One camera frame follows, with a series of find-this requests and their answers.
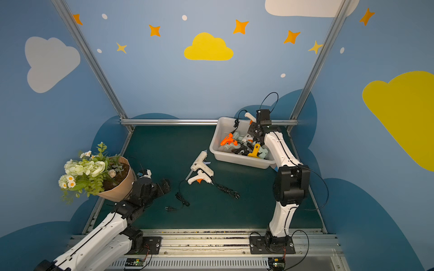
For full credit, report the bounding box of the orange glue gun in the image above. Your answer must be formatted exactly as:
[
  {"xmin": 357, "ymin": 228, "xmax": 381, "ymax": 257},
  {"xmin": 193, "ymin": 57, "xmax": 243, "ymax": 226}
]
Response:
[{"xmin": 220, "ymin": 133, "xmax": 238, "ymax": 147}]

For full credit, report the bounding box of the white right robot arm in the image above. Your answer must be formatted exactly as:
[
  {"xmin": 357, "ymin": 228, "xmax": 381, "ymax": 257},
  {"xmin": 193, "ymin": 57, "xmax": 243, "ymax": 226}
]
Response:
[{"xmin": 245, "ymin": 109, "xmax": 310, "ymax": 251}]

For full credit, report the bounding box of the right aluminium frame post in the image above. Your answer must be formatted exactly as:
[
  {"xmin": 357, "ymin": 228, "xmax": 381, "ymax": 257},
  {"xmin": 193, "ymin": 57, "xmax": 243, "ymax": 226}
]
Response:
[{"xmin": 286, "ymin": 0, "xmax": 355, "ymax": 133}]

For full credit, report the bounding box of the aluminium frame post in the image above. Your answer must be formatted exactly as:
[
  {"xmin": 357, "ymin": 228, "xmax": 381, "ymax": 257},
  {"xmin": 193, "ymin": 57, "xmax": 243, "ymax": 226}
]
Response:
[
  {"xmin": 286, "ymin": 0, "xmax": 355, "ymax": 133},
  {"xmin": 50, "ymin": 0, "xmax": 134, "ymax": 133}
]

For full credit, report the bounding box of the yellow glue gun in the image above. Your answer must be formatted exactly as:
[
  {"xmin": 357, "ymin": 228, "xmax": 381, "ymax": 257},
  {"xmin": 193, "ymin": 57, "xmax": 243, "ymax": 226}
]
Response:
[{"xmin": 248, "ymin": 143, "xmax": 261, "ymax": 158}]

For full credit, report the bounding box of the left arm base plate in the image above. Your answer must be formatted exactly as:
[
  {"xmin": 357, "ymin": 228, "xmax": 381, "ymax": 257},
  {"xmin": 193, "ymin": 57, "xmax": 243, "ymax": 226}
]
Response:
[{"xmin": 130, "ymin": 236, "xmax": 162, "ymax": 255}]

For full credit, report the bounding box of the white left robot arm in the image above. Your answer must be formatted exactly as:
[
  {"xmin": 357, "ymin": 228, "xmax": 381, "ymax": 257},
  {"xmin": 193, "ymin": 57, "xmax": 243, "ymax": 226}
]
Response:
[{"xmin": 35, "ymin": 177, "xmax": 171, "ymax": 271}]

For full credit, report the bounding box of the white glue gun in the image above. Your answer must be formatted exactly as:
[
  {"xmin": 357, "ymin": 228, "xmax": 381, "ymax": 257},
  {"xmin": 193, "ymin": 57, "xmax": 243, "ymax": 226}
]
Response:
[
  {"xmin": 244, "ymin": 112, "xmax": 257, "ymax": 124},
  {"xmin": 185, "ymin": 150, "xmax": 214, "ymax": 180},
  {"xmin": 187, "ymin": 169, "xmax": 214, "ymax": 185}
]

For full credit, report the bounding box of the left aluminium frame post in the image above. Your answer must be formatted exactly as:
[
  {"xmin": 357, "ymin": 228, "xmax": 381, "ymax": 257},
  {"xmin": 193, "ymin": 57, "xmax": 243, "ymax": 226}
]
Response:
[{"xmin": 50, "ymin": 0, "xmax": 134, "ymax": 133}]

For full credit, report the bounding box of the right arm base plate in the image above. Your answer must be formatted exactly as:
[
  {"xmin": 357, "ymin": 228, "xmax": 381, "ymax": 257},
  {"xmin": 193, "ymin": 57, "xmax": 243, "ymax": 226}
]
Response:
[{"xmin": 249, "ymin": 236, "xmax": 296, "ymax": 255}]

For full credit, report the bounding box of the light mint glue gun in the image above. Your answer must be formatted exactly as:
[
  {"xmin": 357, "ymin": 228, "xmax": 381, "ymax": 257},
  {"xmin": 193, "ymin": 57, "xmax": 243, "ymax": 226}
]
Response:
[{"xmin": 233, "ymin": 132, "xmax": 251, "ymax": 145}]

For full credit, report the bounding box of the black loose cord with plug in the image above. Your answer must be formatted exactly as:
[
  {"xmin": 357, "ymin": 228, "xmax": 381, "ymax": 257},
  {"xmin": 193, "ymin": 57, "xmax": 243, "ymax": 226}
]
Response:
[{"xmin": 164, "ymin": 179, "xmax": 191, "ymax": 212}]

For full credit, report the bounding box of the white plastic storage box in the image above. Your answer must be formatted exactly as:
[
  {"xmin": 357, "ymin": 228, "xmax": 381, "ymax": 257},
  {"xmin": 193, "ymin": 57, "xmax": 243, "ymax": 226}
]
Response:
[{"xmin": 209, "ymin": 116, "xmax": 277, "ymax": 170}]

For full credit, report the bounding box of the potted artificial flower plant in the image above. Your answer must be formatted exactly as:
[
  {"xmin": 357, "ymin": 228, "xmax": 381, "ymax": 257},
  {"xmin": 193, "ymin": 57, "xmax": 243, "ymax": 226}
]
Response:
[{"xmin": 58, "ymin": 142, "xmax": 136, "ymax": 203}]

